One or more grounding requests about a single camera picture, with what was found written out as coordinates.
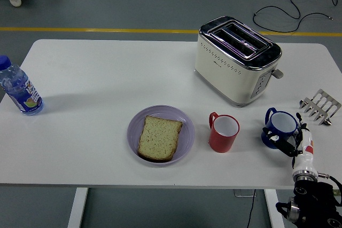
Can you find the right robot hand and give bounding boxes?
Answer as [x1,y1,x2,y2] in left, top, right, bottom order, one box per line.
[262,112,318,174]

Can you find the blue cup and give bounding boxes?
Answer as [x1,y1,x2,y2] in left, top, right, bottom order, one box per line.
[261,107,299,150]

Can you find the red cup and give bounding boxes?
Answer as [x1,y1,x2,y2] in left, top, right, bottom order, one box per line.
[208,111,240,154]

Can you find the bread slice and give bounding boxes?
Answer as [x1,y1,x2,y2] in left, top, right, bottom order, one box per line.
[137,115,184,163]

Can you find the steel toast tongs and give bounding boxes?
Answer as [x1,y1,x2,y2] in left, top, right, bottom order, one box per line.
[298,88,342,127]

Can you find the white table leg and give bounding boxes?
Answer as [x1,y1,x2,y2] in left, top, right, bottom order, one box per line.
[67,187,89,228]
[264,189,285,228]

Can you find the grey box under table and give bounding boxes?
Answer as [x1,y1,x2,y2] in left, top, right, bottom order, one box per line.
[234,189,257,198]

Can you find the cream toaster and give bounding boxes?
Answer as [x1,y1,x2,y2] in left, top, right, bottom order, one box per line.
[194,15,284,108]

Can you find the purple plate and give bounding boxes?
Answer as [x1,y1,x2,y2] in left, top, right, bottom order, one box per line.
[126,105,196,168]

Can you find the plastic water bottle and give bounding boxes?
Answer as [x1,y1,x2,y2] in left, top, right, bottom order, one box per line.
[0,55,45,116]

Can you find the black cable under table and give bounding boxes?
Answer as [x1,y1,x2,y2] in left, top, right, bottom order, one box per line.
[245,189,257,228]

